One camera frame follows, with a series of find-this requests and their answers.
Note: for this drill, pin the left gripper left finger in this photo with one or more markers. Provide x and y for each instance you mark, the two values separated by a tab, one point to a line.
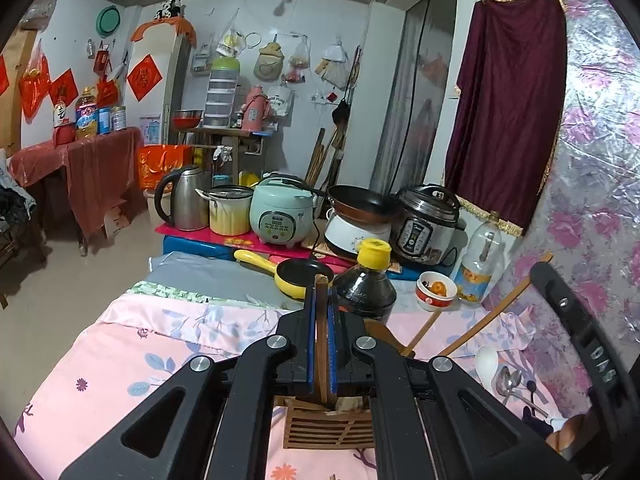
210	419

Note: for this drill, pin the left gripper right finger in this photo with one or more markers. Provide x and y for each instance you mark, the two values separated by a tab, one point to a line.
431	419

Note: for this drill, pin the brown wooden utensil holder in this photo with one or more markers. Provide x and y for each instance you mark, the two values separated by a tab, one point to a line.
325	409

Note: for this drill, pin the wooden chopstick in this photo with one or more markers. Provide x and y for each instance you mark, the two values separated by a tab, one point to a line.
497	308
420	334

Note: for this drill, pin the black small spoon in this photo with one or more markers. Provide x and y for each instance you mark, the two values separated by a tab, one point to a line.
531	388

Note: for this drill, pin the white ceramic spoon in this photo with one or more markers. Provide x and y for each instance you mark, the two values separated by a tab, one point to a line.
486	365

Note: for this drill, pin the metal spoon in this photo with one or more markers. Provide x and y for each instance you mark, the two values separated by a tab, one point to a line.
506	383

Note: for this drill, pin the pink deer-print tablecloth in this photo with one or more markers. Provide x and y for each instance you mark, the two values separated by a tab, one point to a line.
143	338

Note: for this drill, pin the red white bowl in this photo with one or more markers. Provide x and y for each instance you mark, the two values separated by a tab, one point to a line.
435	291

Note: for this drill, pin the dark soy sauce bottle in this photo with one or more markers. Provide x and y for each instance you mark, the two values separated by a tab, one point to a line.
365	289

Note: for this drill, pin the clear cooking oil bottle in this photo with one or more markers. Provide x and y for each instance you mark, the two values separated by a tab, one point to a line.
479	261

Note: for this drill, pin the yellow small frying pan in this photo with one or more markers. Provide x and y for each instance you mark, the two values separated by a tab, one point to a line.
292	275

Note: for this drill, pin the black silver pressure cooker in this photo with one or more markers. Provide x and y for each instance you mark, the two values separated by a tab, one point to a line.
424	226

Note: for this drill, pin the white electric hot plate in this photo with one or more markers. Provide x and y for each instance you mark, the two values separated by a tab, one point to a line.
344	235

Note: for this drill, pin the stainless steel electric kettle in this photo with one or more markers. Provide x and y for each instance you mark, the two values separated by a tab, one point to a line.
188	212

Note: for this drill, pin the yellow enamel pot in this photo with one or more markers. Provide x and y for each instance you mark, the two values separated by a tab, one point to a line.
229	209

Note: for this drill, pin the mint green rice cooker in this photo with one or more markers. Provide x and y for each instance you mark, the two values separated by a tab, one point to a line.
282	210

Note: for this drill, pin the copper frying pan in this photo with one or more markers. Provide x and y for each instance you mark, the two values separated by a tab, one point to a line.
353	203

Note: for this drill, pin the red gift bag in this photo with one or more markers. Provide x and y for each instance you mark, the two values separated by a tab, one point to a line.
156	160

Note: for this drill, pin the table with red cover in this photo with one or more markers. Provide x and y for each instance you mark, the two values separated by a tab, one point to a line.
100	173

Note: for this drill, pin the pink thermos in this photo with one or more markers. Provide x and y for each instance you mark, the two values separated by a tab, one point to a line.
255	110

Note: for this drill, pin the yellow cooking oil bottle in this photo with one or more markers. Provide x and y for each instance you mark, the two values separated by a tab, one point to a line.
86	111

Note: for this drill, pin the stacked steamer with green lid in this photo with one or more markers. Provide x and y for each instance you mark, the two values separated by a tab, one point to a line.
220	94

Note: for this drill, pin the white refrigerator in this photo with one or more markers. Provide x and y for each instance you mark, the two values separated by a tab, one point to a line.
158	60

